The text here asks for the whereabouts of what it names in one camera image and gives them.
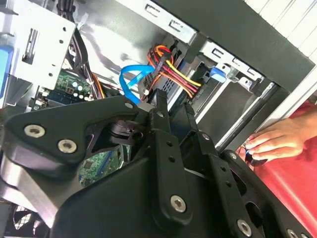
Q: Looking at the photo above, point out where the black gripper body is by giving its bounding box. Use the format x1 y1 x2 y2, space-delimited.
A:
51 156 231 238

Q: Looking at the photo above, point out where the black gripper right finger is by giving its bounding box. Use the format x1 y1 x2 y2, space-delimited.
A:
170 102 317 238

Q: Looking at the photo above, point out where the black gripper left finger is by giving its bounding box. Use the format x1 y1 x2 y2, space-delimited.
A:
0 89 195 227

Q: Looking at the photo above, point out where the black round tool blue ring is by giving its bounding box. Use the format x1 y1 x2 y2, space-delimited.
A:
245 148 268 166

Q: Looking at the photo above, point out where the blue data wire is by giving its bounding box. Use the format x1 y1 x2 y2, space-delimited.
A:
118 63 156 105

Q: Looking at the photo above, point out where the red orange yellow power wire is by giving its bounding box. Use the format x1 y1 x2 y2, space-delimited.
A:
146 44 203 99

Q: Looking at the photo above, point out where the person's hand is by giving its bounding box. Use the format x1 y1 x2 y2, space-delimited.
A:
246 116 311 162

